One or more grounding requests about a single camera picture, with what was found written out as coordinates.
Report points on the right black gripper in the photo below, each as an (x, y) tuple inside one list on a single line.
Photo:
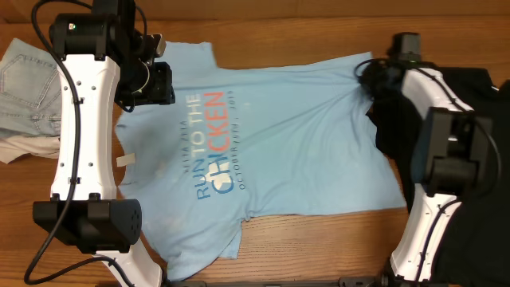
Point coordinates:
[(372, 84)]

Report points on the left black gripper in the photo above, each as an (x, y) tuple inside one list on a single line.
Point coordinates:
[(160, 84)]

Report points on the light blue printed t-shirt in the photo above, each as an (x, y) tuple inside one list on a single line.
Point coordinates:
[(240, 144)]

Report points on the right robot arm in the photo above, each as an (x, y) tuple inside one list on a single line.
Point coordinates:
[(444, 150)]

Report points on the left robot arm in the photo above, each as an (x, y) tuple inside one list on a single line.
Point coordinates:
[(103, 62)]

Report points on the folded light denim shorts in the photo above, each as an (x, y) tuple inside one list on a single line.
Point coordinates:
[(30, 92)]

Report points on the folded white cloth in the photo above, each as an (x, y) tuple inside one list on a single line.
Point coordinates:
[(40, 146)]

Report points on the black garment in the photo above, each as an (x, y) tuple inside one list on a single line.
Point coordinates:
[(475, 248)]

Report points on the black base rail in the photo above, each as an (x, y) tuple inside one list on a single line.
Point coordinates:
[(271, 283)]

